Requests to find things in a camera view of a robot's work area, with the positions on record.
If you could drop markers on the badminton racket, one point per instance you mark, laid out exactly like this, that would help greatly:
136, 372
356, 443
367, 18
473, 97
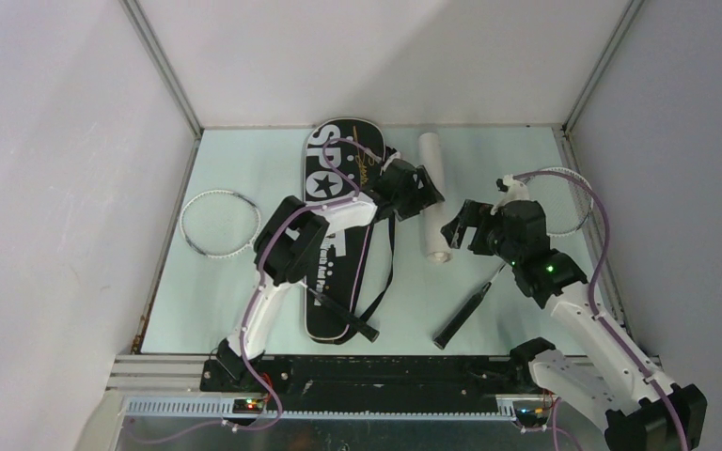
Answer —
222, 224
560, 203

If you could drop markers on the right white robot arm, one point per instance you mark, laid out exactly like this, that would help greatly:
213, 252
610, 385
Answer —
632, 401

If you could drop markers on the black sport racket bag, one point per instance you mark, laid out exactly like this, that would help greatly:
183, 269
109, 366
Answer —
340, 268

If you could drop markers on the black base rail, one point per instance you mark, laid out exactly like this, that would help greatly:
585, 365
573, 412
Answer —
394, 384

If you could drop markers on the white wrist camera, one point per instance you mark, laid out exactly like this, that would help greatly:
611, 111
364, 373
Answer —
395, 155
513, 190

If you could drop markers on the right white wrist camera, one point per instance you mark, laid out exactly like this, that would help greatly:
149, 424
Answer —
513, 190

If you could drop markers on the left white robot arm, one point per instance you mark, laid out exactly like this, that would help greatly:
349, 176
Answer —
234, 354

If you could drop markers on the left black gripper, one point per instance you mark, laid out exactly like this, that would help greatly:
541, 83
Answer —
423, 196

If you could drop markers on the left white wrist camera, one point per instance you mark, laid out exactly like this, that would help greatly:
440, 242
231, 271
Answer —
395, 155

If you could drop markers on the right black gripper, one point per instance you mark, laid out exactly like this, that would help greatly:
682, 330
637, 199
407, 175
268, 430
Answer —
454, 232

